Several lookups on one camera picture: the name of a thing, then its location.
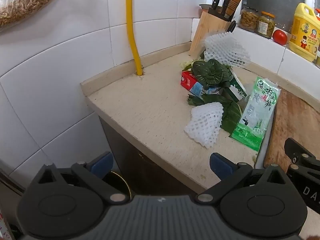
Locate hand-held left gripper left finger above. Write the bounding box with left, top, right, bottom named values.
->
left=25, top=151, right=130, bottom=204

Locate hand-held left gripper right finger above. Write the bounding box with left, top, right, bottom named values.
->
left=196, top=152, right=298, bottom=204

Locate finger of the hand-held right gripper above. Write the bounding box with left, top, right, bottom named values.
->
left=284, top=137, right=320, bottom=167

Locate black bin with gold rim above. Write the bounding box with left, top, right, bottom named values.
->
left=102, top=171, right=132, bottom=198

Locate small white foam net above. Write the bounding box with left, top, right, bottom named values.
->
left=184, top=102, right=224, bottom=149

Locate green leaf with pale stem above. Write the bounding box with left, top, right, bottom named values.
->
left=221, top=102, right=243, bottom=133

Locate green plastic food packet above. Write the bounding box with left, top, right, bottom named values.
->
left=230, top=76, right=282, bottom=152

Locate dark green vegetable leaf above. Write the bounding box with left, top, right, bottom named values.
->
left=187, top=94, right=233, bottom=107

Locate green and white milk carton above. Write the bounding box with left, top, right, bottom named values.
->
left=220, top=67, right=248, bottom=103

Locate red and blue drink carton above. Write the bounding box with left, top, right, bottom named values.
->
left=180, top=70, right=223, bottom=98

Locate dark green bok choy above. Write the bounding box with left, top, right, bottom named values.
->
left=192, top=59, right=230, bottom=88

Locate pale napa cabbage leaf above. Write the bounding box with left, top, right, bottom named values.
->
left=181, top=60, right=200, bottom=72

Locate large white foam net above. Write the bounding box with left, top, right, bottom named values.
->
left=204, top=31, right=251, bottom=69

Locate wooden cutting board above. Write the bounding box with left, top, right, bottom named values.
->
left=264, top=87, right=320, bottom=171

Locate metal counter edge strip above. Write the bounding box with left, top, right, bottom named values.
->
left=254, top=105, right=278, bottom=169

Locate brown counter cabinet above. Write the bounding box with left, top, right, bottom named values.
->
left=100, top=116, right=208, bottom=196

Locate red tomato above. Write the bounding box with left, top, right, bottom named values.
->
left=272, top=29, right=288, bottom=46

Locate yellow oil bottle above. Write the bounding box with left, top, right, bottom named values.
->
left=289, top=3, right=320, bottom=62

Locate glass jar of green pickles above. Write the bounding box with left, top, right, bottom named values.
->
left=257, top=11, right=276, bottom=39

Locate glass jar of yellow pickles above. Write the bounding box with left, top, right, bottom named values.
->
left=239, top=7, right=259, bottom=32

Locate wooden knife block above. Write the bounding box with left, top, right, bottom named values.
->
left=188, top=10, right=232, bottom=57

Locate yellow pipe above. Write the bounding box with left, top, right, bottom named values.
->
left=124, top=0, right=143, bottom=77

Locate bag of dried brown food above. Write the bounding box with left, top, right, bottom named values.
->
left=0, top=0, right=59, bottom=33

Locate wooden handled knife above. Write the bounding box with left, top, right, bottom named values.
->
left=225, top=0, right=242, bottom=21

